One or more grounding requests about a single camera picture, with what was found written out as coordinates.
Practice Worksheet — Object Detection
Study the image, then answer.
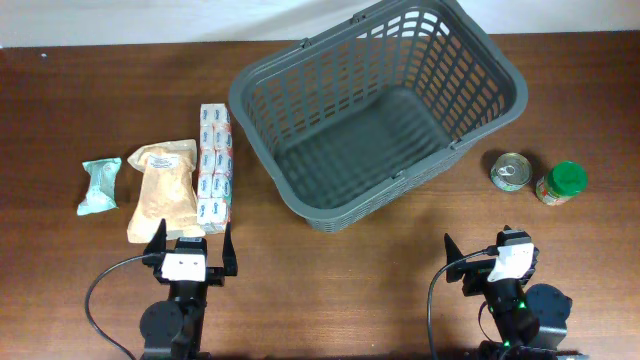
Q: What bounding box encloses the multipack of tissue packets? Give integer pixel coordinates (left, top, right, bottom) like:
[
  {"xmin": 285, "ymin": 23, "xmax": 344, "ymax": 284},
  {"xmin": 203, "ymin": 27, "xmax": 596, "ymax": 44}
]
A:
[{"xmin": 196, "ymin": 103, "xmax": 234, "ymax": 234}]

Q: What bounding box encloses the grey plastic shopping basket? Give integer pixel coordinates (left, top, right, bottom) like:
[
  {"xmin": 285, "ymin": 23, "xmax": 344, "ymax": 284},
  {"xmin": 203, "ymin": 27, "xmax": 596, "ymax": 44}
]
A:
[{"xmin": 228, "ymin": 0, "xmax": 528, "ymax": 232}]

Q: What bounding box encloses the small teal packet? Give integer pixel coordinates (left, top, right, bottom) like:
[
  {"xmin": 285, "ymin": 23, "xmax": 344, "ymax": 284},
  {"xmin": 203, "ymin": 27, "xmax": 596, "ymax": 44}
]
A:
[{"xmin": 76, "ymin": 157, "xmax": 122, "ymax": 216}]

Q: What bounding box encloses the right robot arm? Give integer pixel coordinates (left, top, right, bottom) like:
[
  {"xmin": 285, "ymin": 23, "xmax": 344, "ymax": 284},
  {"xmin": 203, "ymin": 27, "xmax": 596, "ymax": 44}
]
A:
[{"xmin": 441, "ymin": 226, "xmax": 588, "ymax": 359}]

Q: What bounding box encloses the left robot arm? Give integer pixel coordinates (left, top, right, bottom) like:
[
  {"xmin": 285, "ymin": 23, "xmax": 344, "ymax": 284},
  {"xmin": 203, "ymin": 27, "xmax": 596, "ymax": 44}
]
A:
[{"xmin": 139, "ymin": 221, "xmax": 238, "ymax": 360}]

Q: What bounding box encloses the jar with green lid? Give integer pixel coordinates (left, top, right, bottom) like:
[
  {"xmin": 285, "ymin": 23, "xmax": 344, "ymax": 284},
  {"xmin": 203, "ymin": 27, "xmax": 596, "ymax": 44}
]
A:
[{"xmin": 535, "ymin": 161, "xmax": 588, "ymax": 206}]

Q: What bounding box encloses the tin can with pull tab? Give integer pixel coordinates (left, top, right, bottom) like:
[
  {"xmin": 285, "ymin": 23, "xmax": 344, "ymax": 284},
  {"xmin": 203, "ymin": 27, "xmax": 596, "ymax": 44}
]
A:
[{"xmin": 490, "ymin": 152, "xmax": 533, "ymax": 192}]

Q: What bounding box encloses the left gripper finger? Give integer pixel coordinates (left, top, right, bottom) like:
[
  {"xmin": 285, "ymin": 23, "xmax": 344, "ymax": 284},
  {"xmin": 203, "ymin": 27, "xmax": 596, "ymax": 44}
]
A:
[
  {"xmin": 142, "ymin": 219, "xmax": 167, "ymax": 266},
  {"xmin": 222, "ymin": 222, "xmax": 238, "ymax": 276}
]

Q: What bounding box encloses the beige powder food pouch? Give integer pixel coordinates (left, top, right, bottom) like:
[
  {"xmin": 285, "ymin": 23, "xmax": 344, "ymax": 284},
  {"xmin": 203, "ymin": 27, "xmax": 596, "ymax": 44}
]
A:
[{"xmin": 127, "ymin": 139, "xmax": 205, "ymax": 243}]

